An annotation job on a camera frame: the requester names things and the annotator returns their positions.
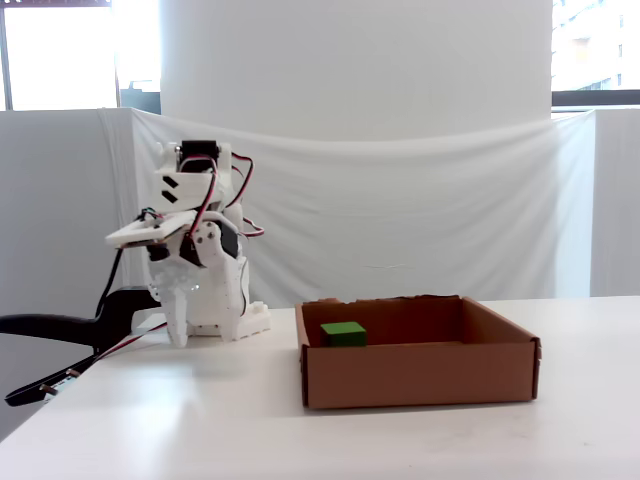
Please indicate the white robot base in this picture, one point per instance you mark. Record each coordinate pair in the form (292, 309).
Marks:
(257, 320)

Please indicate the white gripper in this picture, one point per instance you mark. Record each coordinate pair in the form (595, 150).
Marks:
(176, 280)

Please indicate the green cube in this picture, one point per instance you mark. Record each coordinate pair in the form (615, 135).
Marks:
(345, 334)

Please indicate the white partition panel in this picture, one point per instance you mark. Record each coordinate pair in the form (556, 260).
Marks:
(617, 200)
(50, 210)

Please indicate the bright window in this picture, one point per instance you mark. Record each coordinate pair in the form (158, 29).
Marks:
(60, 55)
(595, 45)

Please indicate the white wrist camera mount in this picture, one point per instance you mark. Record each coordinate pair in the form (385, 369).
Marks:
(145, 232)

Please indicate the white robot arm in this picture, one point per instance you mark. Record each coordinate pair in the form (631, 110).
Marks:
(190, 187)

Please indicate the white cloth backdrop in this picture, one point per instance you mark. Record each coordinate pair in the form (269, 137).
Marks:
(400, 210)

